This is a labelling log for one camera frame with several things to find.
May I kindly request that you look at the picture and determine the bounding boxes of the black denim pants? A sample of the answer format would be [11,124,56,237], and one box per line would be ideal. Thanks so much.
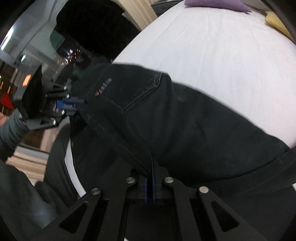
[43,63,296,241]

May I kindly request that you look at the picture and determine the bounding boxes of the left forearm grey sleeve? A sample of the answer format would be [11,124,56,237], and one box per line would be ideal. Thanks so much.
[0,109,30,162]

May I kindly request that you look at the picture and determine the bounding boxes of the left hand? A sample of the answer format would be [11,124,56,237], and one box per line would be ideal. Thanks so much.
[0,113,9,126]

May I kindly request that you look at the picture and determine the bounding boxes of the beige curtain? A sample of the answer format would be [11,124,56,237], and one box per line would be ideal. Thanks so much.
[114,0,157,31]

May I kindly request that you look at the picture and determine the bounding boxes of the purple pillow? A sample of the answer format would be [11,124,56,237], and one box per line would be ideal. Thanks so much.
[184,0,251,13]

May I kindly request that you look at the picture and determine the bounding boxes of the yellow pillow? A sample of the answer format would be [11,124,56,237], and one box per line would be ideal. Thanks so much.
[265,11,293,41]

